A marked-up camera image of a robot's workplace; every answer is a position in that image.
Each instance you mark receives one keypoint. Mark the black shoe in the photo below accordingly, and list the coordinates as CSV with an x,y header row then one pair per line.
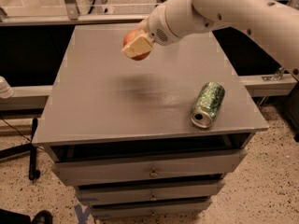
x,y
43,217

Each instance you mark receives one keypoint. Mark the middle grey drawer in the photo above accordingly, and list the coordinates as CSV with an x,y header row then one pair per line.
x,y
151,193

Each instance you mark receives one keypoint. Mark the grey drawer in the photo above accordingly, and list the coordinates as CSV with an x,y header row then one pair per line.
x,y
151,193
84,173
150,208

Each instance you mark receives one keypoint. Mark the black stand legs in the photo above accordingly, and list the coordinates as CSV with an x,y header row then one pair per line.
x,y
30,148

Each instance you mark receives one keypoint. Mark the grey drawer cabinet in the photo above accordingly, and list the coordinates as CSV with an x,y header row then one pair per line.
x,y
104,106

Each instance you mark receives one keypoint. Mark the top grey drawer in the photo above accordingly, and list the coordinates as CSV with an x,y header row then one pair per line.
x,y
84,173

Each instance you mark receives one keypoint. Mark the bottom grey drawer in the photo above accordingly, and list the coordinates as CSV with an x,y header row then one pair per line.
x,y
150,208

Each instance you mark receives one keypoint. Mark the red orange apple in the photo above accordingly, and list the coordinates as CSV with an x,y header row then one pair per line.
x,y
134,42

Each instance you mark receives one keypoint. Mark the green soda can lying down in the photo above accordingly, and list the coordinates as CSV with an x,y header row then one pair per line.
x,y
207,105

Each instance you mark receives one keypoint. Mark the grey metal rail frame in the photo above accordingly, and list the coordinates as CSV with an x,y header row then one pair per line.
x,y
29,13

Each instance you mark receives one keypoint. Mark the white cylindrical object at left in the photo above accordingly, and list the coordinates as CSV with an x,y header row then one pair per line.
x,y
5,90

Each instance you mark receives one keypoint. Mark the blue tape mark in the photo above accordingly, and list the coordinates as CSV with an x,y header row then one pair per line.
x,y
84,214

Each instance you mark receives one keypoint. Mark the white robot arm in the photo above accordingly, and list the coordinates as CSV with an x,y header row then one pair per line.
x,y
274,27

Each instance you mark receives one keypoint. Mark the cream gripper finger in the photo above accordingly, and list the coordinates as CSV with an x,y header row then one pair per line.
x,y
142,26
138,46

